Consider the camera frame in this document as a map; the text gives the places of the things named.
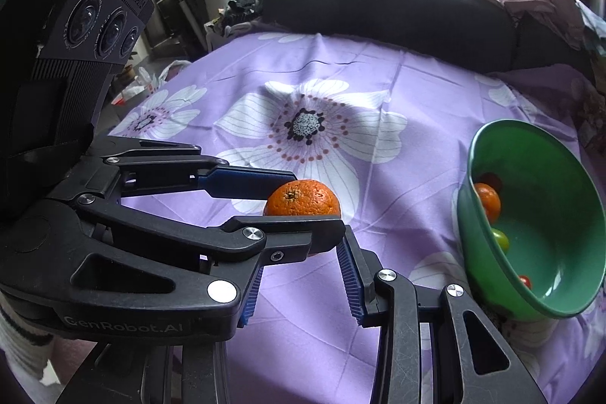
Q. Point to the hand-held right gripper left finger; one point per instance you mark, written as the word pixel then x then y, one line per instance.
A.
pixel 251 300

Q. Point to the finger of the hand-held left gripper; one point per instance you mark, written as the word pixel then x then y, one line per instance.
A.
pixel 293 233
pixel 246 183

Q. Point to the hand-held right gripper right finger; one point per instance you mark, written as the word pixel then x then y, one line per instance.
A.
pixel 352 285

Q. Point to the orange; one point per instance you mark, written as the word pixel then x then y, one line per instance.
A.
pixel 303 198

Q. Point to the tan longan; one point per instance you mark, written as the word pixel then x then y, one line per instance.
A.
pixel 500 239

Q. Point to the red cherry tomato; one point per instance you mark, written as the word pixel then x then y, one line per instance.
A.
pixel 525 282
pixel 487 201

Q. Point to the green plastic bowl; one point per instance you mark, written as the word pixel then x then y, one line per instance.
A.
pixel 554 219

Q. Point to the person's left forearm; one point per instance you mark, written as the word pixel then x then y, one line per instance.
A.
pixel 23 337

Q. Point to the white plastic bag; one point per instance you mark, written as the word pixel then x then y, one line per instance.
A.
pixel 151 79

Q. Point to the dark clothes pile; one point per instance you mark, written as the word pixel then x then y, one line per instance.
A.
pixel 236 18

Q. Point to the purple floral bedsheet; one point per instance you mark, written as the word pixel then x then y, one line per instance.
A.
pixel 378 77

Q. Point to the dark grey cushion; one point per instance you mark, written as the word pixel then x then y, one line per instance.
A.
pixel 378 15

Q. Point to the colourful patterned cloth pile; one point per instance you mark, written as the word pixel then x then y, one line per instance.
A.
pixel 592 110

